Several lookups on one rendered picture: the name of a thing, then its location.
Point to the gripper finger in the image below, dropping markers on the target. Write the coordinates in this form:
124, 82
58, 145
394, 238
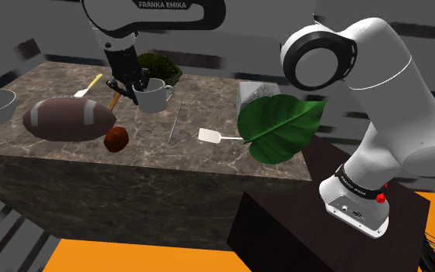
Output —
116, 84
135, 94

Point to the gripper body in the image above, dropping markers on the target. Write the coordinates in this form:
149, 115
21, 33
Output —
123, 64

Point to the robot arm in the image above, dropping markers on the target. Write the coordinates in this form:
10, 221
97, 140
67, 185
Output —
384, 94

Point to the white mug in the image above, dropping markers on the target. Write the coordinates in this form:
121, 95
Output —
153, 99

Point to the dark green moss clump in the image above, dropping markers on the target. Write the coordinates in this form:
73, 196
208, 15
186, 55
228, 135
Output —
162, 68

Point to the thin grey rod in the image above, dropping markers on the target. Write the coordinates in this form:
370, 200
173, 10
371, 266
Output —
175, 122

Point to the red brown ball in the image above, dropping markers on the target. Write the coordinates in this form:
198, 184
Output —
116, 140

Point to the brown football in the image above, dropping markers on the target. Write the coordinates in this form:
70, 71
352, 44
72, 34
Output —
64, 122

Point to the grey square pot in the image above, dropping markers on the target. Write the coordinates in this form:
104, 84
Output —
253, 90

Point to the large green leaf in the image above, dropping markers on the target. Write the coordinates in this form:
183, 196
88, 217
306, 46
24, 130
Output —
277, 128

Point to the dark robot stand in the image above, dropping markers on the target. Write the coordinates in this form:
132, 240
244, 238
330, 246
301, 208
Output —
315, 226

